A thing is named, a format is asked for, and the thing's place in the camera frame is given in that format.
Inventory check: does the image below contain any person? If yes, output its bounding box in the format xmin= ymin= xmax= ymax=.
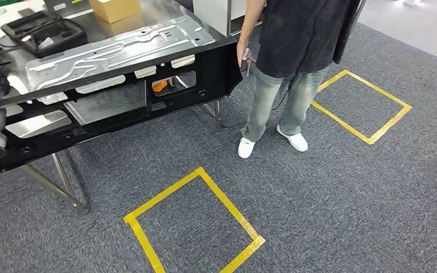
xmin=236 ymin=0 xmax=362 ymax=159

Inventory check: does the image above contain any open cardboard box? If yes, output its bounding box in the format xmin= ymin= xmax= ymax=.
xmin=88 ymin=0 xmax=142 ymax=24

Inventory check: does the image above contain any yellow floor tape square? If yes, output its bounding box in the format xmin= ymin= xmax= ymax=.
xmin=123 ymin=167 xmax=266 ymax=273

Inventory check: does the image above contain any white desk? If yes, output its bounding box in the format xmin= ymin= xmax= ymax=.
xmin=0 ymin=0 xmax=93 ymax=40

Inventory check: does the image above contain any black controller cable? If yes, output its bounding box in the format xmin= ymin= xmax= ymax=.
xmin=220 ymin=75 xmax=292 ymax=129

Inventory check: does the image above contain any black foam-lined case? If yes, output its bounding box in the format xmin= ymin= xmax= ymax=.
xmin=0 ymin=10 xmax=88 ymax=58

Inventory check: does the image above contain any stainless steel table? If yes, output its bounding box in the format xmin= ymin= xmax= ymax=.
xmin=226 ymin=0 xmax=263 ymax=38

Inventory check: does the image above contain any long black plastic part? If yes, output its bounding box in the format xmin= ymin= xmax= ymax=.
xmin=0 ymin=35 xmax=243 ymax=173

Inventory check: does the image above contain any person's hand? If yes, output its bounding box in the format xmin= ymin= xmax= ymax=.
xmin=236 ymin=40 xmax=253 ymax=69

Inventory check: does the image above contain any stainless steel workbench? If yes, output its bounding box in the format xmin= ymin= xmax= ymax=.
xmin=0 ymin=0 xmax=238 ymax=215

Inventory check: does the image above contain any black round handheld controller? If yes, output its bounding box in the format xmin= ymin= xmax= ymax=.
xmin=241 ymin=48 xmax=253 ymax=78

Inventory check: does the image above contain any white cabinet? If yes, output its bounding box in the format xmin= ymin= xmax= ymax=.
xmin=192 ymin=0 xmax=249 ymax=36

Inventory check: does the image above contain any stamped silver metal panel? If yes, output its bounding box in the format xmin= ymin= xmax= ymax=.
xmin=25 ymin=15 xmax=216 ymax=105

